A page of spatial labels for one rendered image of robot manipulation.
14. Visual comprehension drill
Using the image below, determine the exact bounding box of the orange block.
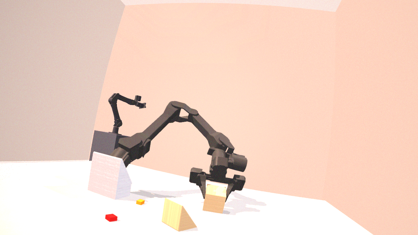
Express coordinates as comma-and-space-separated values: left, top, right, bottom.
136, 199, 145, 205

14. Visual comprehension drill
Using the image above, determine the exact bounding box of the red block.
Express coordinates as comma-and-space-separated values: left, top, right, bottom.
105, 214, 117, 222

